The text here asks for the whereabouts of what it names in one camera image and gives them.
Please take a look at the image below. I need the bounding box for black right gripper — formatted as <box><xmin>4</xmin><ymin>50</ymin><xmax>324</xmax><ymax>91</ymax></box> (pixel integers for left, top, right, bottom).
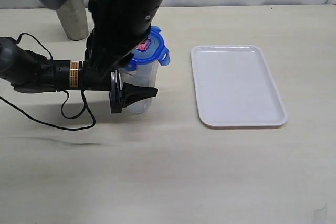
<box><xmin>85</xmin><ymin>0</ymin><xmax>163</xmax><ymax>72</ymax></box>

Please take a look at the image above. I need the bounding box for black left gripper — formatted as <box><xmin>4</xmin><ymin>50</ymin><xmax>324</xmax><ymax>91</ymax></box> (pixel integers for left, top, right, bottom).
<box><xmin>82</xmin><ymin>68</ymin><xmax>158</xmax><ymax>114</ymax></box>

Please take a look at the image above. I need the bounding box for clear tall plastic container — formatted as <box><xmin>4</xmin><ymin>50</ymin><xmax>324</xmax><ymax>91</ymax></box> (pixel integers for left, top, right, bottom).
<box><xmin>119</xmin><ymin>60</ymin><xmax>160</xmax><ymax>115</ymax></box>

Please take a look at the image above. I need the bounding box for blue plastic lid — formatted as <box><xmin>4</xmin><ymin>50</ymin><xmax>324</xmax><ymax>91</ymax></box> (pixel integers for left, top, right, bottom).
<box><xmin>125</xmin><ymin>26</ymin><xmax>170</xmax><ymax>71</ymax></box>

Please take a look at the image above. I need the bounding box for stainless steel tumbler cup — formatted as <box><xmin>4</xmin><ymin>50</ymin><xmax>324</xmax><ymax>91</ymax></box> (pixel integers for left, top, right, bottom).
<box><xmin>56</xmin><ymin>0</ymin><xmax>89</xmax><ymax>41</ymax></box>

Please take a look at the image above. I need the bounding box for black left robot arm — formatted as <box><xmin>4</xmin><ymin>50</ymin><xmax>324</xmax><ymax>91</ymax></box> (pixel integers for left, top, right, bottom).
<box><xmin>1</xmin><ymin>37</ymin><xmax>158</xmax><ymax>114</ymax></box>

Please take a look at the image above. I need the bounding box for white rectangular plastic tray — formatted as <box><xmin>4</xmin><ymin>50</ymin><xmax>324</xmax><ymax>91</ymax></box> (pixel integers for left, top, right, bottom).
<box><xmin>191</xmin><ymin>45</ymin><xmax>288</xmax><ymax>129</ymax></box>

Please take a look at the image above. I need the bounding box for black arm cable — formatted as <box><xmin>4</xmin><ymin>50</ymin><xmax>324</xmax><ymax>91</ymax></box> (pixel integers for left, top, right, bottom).
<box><xmin>0</xmin><ymin>33</ymin><xmax>96</xmax><ymax>131</ymax></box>

